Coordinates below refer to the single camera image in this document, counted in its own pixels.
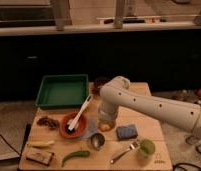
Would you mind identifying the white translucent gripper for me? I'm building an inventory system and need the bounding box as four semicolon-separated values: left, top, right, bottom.
98;100;118;127

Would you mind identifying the green plastic cup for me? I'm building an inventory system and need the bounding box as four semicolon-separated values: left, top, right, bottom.
138;139;156;158

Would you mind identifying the orange red bowl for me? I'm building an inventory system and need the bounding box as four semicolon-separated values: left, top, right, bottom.
58;111;89;140

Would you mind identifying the green chili pepper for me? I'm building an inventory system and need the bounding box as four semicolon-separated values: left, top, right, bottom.
61;150;90;167

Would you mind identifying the metal fork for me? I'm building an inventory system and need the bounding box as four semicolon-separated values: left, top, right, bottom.
110;141;139;164

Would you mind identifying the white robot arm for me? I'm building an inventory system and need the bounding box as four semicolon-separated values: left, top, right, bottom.
98;76;201;139

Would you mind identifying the black cable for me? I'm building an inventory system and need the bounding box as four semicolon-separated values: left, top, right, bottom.
0;127;21;156

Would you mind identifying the brown wooden block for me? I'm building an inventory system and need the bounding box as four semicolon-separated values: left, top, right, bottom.
26;148;54;166

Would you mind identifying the yellow corn cob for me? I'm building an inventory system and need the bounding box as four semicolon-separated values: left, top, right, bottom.
27;141;55;148

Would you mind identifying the white spatula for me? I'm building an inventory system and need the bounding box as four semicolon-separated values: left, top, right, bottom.
68;95;92;132

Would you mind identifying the dark red bowl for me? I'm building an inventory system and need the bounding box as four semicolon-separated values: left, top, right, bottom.
93;77;110;94

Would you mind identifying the grey cloth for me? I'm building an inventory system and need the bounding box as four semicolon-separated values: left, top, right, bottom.
82;118;98;139

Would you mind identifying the blue sponge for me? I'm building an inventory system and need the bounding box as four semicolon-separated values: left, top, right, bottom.
116;124;138;140

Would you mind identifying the green plastic tray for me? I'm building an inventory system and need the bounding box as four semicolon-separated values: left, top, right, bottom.
36;74;89;109

